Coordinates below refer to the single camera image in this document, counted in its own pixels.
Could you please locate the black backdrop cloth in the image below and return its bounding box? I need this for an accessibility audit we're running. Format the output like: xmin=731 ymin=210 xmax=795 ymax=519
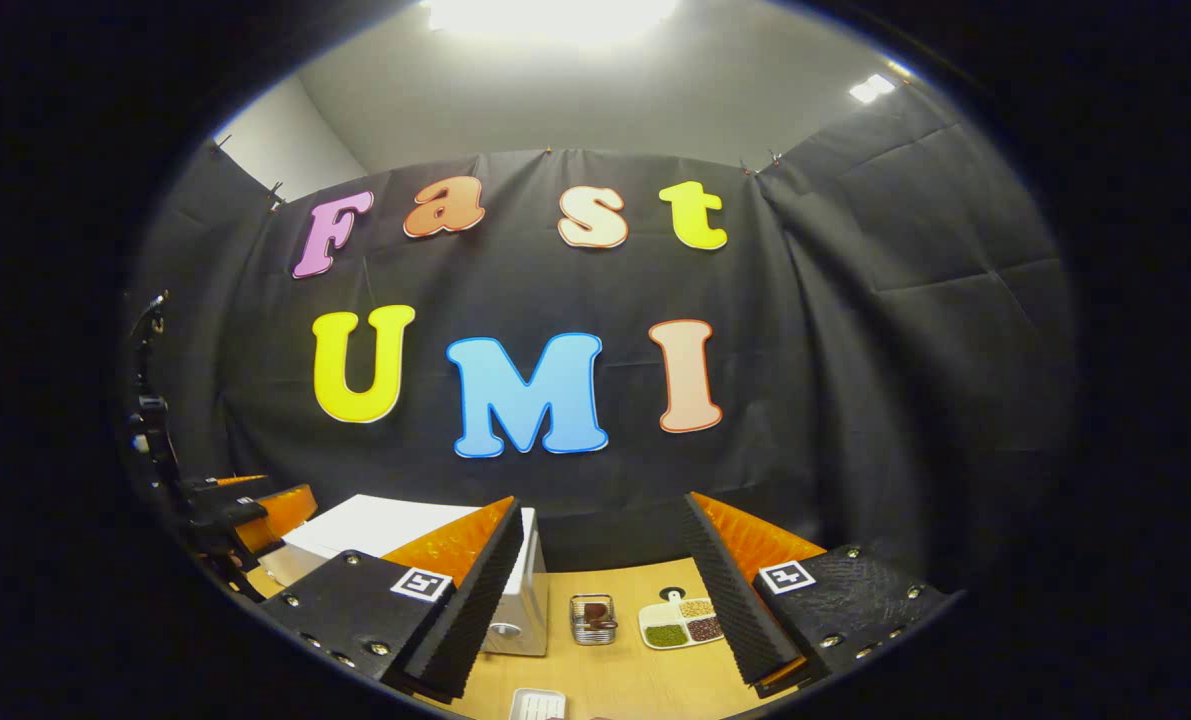
xmin=125 ymin=85 xmax=1076 ymax=581

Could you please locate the metal wire basket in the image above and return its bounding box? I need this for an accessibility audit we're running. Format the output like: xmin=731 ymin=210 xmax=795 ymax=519
xmin=569 ymin=593 xmax=619 ymax=647

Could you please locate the white divided grain dish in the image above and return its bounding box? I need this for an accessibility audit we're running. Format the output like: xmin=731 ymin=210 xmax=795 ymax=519
xmin=638 ymin=589 xmax=726 ymax=651

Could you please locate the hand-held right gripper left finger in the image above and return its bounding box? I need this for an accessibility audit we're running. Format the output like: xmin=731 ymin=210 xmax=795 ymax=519
xmin=255 ymin=496 xmax=526 ymax=701

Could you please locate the long ceiling light panel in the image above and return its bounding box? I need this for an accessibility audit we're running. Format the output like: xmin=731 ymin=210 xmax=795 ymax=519
xmin=423 ymin=0 xmax=678 ymax=43

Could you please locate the white microwave oven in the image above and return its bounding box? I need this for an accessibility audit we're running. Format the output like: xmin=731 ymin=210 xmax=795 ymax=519
xmin=258 ymin=493 xmax=550 ymax=658

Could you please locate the white ribbed tray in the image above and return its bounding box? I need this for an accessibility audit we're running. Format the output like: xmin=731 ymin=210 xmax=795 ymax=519
xmin=509 ymin=687 xmax=568 ymax=720

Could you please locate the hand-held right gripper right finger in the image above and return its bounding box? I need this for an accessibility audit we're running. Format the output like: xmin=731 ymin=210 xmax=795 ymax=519
xmin=680 ymin=490 xmax=949 ymax=699

